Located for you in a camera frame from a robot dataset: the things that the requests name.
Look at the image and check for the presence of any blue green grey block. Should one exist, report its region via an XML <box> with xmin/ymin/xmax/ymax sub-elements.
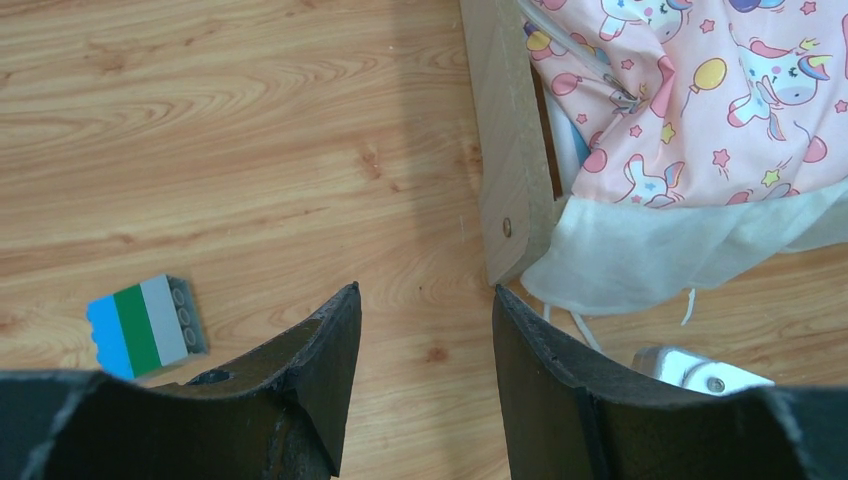
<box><xmin>86</xmin><ymin>274</ymin><xmax>209</xmax><ymax>380</ymax></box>

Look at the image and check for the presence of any wooden striped pet bed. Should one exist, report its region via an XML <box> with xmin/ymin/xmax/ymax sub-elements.
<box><xmin>460</xmin><ymin>0</ymin><xmax>566</xmax><ymax>285</ymax></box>

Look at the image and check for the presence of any pink unicorn drawstring bag blanket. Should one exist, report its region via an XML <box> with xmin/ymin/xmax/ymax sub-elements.
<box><xmin>519</xmin><ymin>1</ymin><xmax>847</xmax><ymax>320</ymax></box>

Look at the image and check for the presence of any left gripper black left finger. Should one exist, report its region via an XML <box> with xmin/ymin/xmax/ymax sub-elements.
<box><xmin>1</xmin><ymin>283</ymin><xmax>362</xmax><ymax>479</ymax></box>

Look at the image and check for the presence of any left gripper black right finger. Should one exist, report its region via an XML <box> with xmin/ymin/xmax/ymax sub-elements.
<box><xmin>492</xmin><ymin>286</ymin><xmax>847</xmax><ymax>479</ymax></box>

